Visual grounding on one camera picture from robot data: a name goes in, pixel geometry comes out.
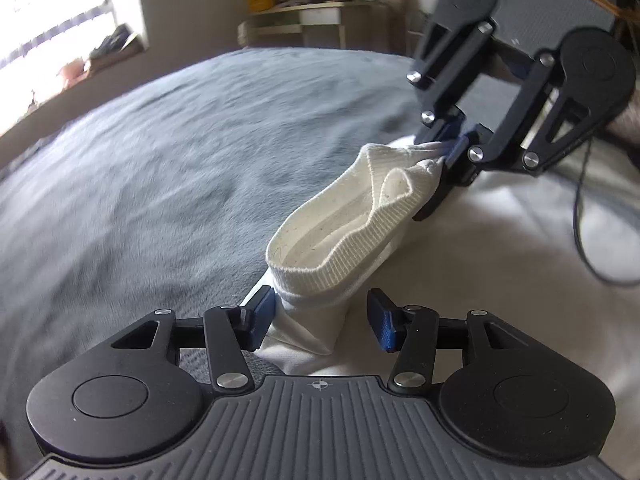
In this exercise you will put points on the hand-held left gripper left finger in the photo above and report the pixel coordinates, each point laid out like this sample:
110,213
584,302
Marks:
265,320

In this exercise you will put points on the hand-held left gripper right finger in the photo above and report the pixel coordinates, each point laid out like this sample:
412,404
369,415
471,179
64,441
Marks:
384,327

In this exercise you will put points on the window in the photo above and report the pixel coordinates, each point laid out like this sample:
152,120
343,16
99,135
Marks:
55,20

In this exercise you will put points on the white desk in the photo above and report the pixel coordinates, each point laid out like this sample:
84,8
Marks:
320,25

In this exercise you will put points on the white sweatshirt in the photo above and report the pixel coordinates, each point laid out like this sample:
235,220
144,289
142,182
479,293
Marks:
325,220

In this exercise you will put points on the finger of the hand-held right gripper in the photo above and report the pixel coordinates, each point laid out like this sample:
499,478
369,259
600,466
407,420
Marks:
452,130
510,130

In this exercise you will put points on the pile of things on windowsill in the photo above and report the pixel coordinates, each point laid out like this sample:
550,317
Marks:
115,45

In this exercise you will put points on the pink pot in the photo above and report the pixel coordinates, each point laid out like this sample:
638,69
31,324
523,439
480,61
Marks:
71,67

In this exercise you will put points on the grey bed blanket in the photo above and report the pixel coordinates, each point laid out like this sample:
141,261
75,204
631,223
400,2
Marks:
150,170

